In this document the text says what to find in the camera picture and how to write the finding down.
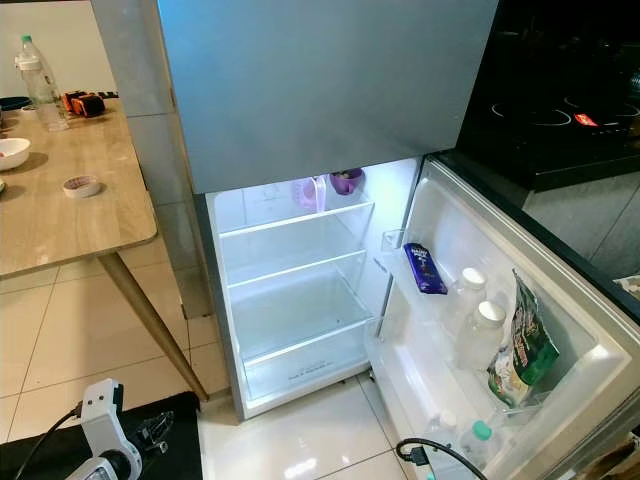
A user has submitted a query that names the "black floor mat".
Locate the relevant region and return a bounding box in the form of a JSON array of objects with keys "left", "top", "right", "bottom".
[{"left": 0, "top": 392, "right": 203, "bottom": 480}]

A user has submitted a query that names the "green snack bag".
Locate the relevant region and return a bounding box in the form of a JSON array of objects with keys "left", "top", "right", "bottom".
[{"left": 486, "top": 268, "right": 562, "bottom": 410}]

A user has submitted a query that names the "orange black device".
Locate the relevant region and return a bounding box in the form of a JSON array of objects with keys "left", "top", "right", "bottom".
[{"left": 62, "top": 90, "right": 109, "bottom": 120}]

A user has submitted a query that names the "purple chocolate bar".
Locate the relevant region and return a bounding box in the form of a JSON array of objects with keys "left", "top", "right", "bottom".
[{"left": 402, "top": 242, "right": 450, "bottom": 297}]

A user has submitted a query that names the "tall clear bottle green cap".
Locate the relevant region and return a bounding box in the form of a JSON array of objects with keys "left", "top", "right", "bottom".
[{"left": 16, "top": 35, "right": 72, "bottom": 134}]

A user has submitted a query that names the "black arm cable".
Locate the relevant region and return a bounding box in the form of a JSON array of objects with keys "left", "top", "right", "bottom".
[
  {"left": 395, "top": 437, "right": 493, "bottom": 480},
  {"left": 15, "top": 405, "right": 84, "bottom": 473}
]

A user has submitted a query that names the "clear water bottle teal cap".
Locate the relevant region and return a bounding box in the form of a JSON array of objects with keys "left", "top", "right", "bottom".
[{"left": 423, "top": 410, "right": 502, "bottom": 473}]

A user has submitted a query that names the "lilac plastic pitcher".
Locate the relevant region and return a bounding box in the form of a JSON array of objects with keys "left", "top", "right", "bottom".
[{"left": 290, "top": 175, "right": 330, "bottom": 213}]

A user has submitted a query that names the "glass fridge shelf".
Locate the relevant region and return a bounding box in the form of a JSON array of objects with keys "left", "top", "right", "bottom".
[
  {"left": 223, "top": 248, "right": 373, "bottom": 293},
  {"left": 218, "top": 198, "right": 376, "bottom": 239},
  {"left": 232, "top": 315, "right": 379, "bottom": 379}
]

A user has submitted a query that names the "silver fridge body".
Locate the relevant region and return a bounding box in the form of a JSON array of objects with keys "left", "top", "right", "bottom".
[{"left": 192, "top": 153, "right": 427, "bottom": 422}]

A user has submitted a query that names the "black induction cooktop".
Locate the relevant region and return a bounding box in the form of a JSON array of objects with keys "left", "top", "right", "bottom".
[{"left": 455, "top": 0, "right": 640, "bottom": 193}]

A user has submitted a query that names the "grey kitchen counter cabinet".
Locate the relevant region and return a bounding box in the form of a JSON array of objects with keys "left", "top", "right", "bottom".
[{"left": 520, "top": 165, "right": 640, "bottom": 283}]

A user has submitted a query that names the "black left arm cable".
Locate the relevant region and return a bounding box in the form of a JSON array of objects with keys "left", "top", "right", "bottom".
[{"left": 15, "top": 405, "right": 84, "bottom": 473}]

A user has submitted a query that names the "clear bottle white cap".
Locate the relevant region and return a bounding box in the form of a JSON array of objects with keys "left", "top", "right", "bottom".
[
  {"left": 454, "top": 300, "right": 510, "bottom": 373},
  {"left": 445, "top": 267, "right": 490, "bottom": 333}
]

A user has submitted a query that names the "purple bowl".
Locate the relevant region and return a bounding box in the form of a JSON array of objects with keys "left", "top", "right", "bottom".
[{"left": 328, "top": 168, "right": 367, "bottom": 197}]

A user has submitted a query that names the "light wooden table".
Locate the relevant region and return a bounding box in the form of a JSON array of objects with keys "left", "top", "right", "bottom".
[{"left": 0, "top": 95, "right": 211, "bottom": 403}]

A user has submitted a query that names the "white tape roll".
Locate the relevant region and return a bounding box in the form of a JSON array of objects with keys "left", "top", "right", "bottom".
[{"left": 62, "top": 175, "right": 104, "bottom": 200}]

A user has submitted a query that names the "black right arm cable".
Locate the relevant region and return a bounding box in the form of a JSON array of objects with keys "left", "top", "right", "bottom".
[{"left": 395, "top": 437, "right": 493, "bottom": 480}]

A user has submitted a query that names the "brown cardboard box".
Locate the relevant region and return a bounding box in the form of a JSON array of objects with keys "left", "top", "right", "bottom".
[{"left": 575, "top": 440, "right": 640, "bottom": 480}]

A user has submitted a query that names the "white bowl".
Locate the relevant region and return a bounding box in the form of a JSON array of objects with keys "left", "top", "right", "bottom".
[{"left": 0, "top": 137, "right": 33, "bottom": 172}]

